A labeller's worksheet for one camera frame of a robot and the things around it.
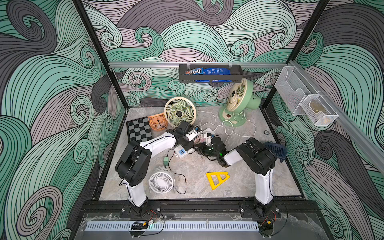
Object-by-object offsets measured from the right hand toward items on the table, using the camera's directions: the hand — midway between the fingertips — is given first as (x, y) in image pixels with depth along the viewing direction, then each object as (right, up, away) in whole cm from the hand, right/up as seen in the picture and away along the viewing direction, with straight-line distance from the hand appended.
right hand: (193, 146), depth 94 cm
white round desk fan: (-16, -14, -20) cm, 29 cm away
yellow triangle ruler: (+15, -17, -12) cm, 26 cm away
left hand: (-2, +4, -3) cm, 5 cm away
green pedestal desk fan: (+28, +31, -6) cm, 42 cm away
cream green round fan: (-9, +24, +7) cm, 27 cm away
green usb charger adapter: (-16, -8, -6) cm, 19 cm away
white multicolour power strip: (-7, -3, -2) cm, 8 cm away
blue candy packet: (+6, +48, -2) cm, 48 cm away
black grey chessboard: (-37, +10, +7) cm, 39 cm away
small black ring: (+53, +8, +10) cm, 54 cm away
